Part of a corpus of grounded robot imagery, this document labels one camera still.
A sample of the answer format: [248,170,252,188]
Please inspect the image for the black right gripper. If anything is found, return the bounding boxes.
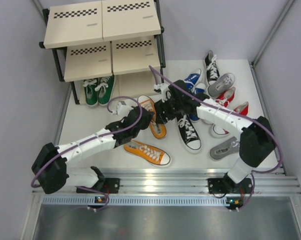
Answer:
[154,94,183,125]

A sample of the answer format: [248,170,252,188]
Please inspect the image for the orange sneaker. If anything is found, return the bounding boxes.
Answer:
[137,95,167,140]
[123,140,172,167]

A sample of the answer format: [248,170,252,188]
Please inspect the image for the green sneaker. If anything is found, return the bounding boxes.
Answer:
[94,75,116,106]
[83,78,98,107]

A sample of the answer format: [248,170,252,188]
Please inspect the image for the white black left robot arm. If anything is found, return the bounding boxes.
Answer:
[31,106,154,195]

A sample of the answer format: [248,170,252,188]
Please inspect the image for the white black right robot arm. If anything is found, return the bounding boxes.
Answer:
[154,80,276,194]

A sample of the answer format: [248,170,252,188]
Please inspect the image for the beige black shoe shelf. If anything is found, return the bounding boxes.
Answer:
[39,0,166,104]

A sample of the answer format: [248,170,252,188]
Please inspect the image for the blue sneaker upper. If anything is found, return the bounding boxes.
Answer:
[184,68,203,90]

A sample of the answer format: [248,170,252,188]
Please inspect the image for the blue sneaker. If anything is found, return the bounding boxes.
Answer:
[184,68,203,90]
[188,82,206,123]

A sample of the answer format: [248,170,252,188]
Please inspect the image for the blue sneaker lower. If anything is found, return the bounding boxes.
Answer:
[188,82,206,123]

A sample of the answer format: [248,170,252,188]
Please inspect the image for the black sneaker in middle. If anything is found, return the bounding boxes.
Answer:
[176,113,202,154]

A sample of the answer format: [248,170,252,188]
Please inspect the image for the black sneaker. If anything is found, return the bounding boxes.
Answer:
[176,113,202,154]
[204,50,220,86]

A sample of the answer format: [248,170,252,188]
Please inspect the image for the black sneaker at back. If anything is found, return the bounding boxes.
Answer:
[204,50,220,86]

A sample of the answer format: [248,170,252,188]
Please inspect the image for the red sneaker upper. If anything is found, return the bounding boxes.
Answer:
[204,86,236,107]

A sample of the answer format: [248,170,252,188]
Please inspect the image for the red sneaker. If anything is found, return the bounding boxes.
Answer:
[210,101,249,139]
[204,86,236,107]

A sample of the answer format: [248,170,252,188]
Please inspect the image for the grey sneaker at back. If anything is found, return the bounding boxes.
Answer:
[207,73,235,98]

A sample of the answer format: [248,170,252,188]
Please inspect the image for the grey sneaker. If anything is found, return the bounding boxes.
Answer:
[209,137,240,161]
[207,73,235,98]

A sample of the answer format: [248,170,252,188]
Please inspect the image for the red sneaker lower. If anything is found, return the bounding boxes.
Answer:
[210,101,249,139]

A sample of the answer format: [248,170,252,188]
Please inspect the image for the grey sneaker in front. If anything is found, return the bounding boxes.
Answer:
[209,137,240,161]

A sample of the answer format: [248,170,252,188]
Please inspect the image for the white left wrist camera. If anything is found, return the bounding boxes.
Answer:
[112,100,134,117]

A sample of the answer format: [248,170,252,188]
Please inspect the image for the aluminium mounting rail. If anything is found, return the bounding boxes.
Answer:
[31,167,301,198]

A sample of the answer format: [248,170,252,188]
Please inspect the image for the grey slotted cable duct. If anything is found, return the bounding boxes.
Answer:
[42,195,230,207]

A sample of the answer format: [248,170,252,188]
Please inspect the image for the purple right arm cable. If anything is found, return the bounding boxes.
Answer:
[149,65,284,213]

